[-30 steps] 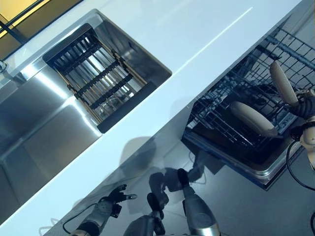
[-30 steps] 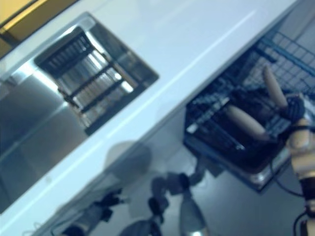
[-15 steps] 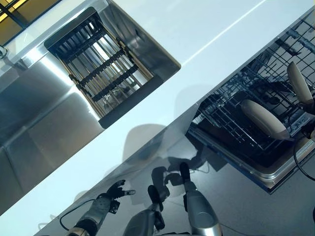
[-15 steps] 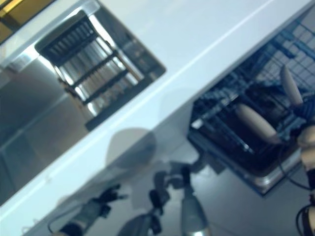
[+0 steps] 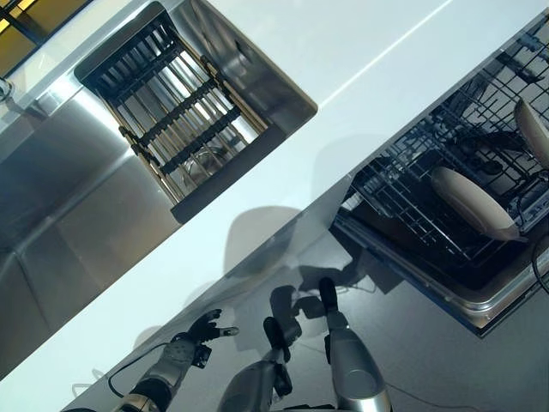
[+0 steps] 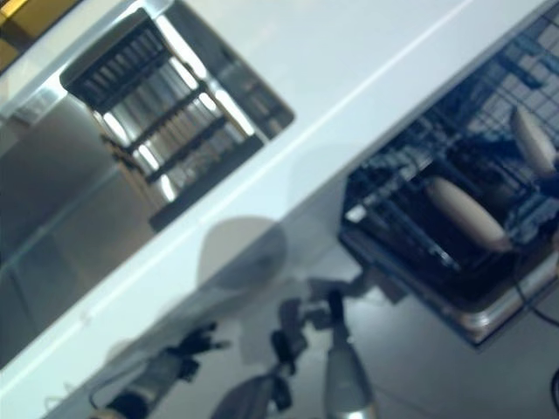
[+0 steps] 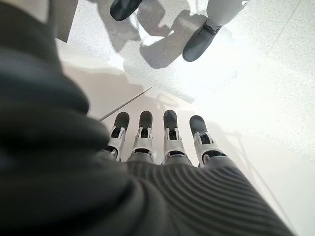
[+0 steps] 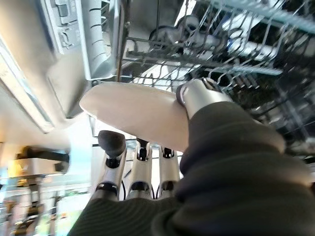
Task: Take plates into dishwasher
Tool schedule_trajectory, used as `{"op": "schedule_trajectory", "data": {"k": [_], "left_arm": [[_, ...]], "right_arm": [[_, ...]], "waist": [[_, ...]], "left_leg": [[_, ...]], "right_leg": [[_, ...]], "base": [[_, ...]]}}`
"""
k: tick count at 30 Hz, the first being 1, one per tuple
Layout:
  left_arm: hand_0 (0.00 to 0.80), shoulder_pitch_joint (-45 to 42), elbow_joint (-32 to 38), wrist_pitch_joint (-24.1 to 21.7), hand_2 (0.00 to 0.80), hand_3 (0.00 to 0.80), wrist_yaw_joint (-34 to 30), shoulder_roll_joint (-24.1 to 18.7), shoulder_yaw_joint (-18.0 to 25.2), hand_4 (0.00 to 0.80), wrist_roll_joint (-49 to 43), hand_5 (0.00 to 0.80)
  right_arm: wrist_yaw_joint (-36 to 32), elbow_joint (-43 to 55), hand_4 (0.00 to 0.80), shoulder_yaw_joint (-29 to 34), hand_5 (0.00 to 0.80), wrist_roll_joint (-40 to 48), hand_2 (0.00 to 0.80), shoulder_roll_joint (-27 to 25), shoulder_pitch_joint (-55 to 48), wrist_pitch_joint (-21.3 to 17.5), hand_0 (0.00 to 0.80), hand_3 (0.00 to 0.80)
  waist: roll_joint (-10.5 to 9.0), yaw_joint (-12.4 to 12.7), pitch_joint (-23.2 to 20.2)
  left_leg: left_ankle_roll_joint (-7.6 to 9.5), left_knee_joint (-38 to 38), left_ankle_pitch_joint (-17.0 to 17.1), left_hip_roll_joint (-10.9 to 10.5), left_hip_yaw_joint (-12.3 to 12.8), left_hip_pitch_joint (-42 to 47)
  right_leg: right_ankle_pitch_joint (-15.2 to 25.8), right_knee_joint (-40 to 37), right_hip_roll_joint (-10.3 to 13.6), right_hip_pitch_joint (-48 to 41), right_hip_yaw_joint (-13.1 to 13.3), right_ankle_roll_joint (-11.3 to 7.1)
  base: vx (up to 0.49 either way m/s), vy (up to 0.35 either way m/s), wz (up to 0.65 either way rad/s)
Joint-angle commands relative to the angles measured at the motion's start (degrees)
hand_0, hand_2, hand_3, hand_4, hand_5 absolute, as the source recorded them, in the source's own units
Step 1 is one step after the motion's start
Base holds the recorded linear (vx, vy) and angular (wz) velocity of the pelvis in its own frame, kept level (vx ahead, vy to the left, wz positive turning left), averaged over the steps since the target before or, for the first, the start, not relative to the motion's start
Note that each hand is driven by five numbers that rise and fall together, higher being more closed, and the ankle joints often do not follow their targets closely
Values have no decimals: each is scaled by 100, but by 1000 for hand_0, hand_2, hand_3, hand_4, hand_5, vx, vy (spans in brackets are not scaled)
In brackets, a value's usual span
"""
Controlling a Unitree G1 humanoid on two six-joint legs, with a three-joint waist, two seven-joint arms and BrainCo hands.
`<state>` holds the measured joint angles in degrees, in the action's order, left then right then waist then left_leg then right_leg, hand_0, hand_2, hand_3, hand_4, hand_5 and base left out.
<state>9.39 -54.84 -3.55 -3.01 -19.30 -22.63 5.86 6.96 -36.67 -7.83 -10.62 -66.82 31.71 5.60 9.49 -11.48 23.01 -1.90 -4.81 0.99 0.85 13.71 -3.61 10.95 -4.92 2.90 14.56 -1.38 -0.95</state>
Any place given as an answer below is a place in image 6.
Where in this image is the right robot hand dark palm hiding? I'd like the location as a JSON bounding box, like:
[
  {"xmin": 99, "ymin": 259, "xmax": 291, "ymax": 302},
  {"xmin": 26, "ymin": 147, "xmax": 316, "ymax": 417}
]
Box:
[{"xmin": 535, "ymin": 168, "xmax": 559, "ymax": 200}]

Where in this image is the left robot hand dark palm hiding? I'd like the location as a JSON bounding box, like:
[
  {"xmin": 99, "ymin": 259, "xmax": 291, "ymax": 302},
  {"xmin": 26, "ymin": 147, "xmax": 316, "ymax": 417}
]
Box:
[{"xmin": 168, "ymin": 321, "xmax": 231, "ymax": 360}]

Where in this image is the cream ceramic plate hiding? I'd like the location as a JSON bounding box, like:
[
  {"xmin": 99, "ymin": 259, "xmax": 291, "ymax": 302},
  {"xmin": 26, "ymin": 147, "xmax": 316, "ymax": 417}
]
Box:
[
  {"xmin": 425, "ymin": 177, "xmax": 512, "ymax": 252},
  {"xmin": 510, "ymin": 106, "xmax": 558, "ymax": 175}
]

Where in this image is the stainless steel sink basin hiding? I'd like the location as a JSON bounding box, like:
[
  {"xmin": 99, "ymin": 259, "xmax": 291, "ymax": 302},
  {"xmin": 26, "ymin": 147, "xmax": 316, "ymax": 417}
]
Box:
[{"xmin": 0, "ymin": 0, "xmax": 296, "ymax": 354}]

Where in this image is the black dish drying rack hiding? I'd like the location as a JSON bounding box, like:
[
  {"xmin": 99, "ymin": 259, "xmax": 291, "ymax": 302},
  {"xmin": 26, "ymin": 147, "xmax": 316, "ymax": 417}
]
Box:
[{"xmin": 59, "ymin": 8, "xmax": 268, "ymax": 232}]

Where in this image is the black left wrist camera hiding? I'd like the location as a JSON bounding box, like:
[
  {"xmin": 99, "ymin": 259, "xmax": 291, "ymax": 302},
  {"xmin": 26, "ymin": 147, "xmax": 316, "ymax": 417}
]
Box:
[{"xmin": 181, "ymin": 357, "xmax": 201, "ymax": 381}]

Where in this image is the dark wire dishwasher rack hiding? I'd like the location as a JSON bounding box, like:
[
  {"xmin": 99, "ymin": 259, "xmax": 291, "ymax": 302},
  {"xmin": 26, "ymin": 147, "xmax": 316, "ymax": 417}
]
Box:
[{"xmin": 344, "ymin": 3, "xmax": 559, "ymax": 271}]

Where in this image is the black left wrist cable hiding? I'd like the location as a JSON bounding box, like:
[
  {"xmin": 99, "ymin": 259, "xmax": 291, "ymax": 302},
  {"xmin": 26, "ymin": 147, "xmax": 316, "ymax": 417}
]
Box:
[{"xmin": 86, "ymin": 381, "xmax": 117, "ymax": 409}]

